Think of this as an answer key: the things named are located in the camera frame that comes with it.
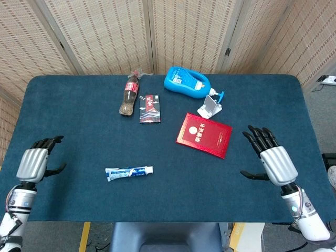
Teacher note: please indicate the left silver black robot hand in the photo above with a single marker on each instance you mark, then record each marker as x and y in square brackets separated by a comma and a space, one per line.
[32, 165]

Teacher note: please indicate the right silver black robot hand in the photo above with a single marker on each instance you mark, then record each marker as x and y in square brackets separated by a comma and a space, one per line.
[278, 165]

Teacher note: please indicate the blue white toothpaste tube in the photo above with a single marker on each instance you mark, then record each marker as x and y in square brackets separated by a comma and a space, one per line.
[126, 173]

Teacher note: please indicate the white round plastic lid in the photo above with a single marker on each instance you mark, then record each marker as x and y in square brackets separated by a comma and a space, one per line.
[149, 169]

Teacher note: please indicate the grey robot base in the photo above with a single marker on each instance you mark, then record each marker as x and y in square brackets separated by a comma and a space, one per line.
[165, 236]

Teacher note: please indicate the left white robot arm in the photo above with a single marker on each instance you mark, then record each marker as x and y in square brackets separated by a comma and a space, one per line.
[19, 199]

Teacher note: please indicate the black box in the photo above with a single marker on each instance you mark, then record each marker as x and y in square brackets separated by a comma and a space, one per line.
[329, 161]

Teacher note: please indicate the white shoe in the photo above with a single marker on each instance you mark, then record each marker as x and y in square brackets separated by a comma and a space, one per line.
[333, 177]

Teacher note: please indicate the dark teal table mat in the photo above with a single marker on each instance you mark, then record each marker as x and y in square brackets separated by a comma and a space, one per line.
[105, 144]

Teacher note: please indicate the red certificate booklet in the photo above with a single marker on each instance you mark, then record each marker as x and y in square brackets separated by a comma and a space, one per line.
[204, 136]

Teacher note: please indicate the yellow white cardboard box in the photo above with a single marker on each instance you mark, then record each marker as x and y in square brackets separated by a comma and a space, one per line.
[236, 236]

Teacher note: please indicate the white folding phone stand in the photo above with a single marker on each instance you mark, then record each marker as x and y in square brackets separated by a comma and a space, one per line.
[208, 109]

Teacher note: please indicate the white power strip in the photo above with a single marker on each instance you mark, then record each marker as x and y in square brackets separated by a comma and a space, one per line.
[328, 80]

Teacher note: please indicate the cola bottle with red label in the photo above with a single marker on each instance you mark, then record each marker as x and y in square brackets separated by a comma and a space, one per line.
[130, 97]

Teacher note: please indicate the blue pump detergent bottle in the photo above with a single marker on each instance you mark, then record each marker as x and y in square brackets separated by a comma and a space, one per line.
[183, 82]

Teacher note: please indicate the beige woven folding screen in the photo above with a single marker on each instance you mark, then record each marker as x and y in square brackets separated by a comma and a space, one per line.
[105, 34]

